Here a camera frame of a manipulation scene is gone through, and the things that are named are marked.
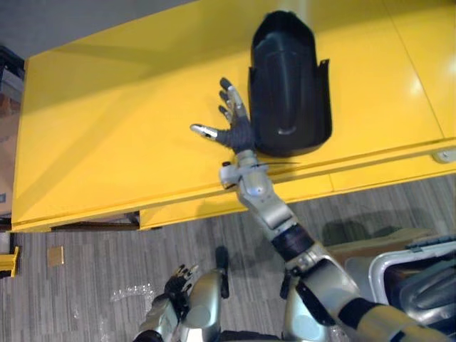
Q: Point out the dark storage box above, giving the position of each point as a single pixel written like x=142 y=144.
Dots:
x=10 y=67

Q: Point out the small cardboard square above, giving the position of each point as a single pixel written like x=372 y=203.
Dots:
x=55 y=256

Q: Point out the grey plastic box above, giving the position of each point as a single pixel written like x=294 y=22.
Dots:
x=377 y=272

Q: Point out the clear plastic wrap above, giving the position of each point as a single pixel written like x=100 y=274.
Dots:
x=132 y=291

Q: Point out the left silver robot leg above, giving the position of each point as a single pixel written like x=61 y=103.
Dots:
x=204 y=303

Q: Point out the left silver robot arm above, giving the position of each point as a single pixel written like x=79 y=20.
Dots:
x=160 y=320

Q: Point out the silver robot leg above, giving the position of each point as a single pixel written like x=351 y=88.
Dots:
x=204 y=303
x=303 y=320

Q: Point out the brown cardboard box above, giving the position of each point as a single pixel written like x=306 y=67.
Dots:
x=8 y=160

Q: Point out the black robot waist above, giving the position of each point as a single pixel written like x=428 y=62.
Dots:
x=249 y=336

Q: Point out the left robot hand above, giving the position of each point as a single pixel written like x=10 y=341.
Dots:
x=177 y=290

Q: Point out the right silver robot leg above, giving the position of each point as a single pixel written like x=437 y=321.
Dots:
x=303 y=320

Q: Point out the yellow metal bracket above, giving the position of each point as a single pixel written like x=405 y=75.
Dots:
x=10 y=263

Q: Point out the brown cardboard sheet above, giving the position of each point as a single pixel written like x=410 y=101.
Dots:
x=356 y=250

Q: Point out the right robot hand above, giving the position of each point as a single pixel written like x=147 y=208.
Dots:
x=238 y=137

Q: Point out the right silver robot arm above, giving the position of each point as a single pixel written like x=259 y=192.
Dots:
x=270 y=210

